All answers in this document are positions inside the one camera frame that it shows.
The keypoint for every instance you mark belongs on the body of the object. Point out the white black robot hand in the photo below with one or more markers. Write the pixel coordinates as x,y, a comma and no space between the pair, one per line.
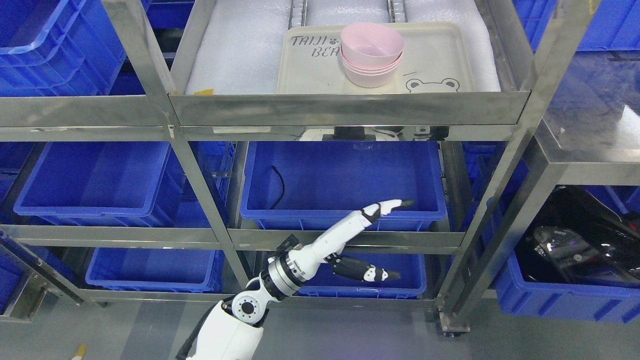
328,247

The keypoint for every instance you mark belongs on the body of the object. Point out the pink ikea bowl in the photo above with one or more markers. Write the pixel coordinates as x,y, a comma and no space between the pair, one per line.
371,45

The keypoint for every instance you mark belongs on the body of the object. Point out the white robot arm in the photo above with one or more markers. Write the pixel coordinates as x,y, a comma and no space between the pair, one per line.
233,328

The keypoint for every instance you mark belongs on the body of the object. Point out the blue bin middle shelf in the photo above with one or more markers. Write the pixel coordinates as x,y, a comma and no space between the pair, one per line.
310,185

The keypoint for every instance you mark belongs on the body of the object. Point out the blue bin shelf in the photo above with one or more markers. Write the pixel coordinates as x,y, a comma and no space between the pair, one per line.
110,184
412,281
310,185

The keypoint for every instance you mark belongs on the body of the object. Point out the blue bin bottom shelf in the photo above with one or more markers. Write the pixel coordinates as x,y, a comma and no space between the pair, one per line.
412,281

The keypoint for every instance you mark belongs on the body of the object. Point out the stainless steel shelf rack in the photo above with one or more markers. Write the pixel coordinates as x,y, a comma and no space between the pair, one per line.
210,135

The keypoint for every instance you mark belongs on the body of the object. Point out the stack of pink bowls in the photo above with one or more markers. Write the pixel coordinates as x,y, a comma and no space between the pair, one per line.
370,78

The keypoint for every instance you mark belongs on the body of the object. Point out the blue bin left shelf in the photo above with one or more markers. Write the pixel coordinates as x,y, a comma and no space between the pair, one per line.
110,184

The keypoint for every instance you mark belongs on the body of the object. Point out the blue bin lower left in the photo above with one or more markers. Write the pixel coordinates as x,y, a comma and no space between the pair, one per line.
156,270

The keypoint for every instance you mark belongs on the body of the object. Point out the cream bear serving tray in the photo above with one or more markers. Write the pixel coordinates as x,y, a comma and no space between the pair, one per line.
435,59

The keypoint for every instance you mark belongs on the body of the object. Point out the black helmet with visor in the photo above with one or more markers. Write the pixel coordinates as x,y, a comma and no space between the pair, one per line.
578,238

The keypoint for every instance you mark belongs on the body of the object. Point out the stainless steel work table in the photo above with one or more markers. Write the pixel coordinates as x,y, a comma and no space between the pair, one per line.
589,132

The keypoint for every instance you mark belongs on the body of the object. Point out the blue bin holding helmet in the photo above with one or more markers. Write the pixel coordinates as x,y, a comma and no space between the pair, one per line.
582,302

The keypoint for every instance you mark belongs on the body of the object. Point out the blue bin upper left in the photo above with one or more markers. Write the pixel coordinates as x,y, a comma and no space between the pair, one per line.
54,48

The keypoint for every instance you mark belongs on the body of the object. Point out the blue crate top right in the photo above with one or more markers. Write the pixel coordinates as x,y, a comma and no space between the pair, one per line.
615,25

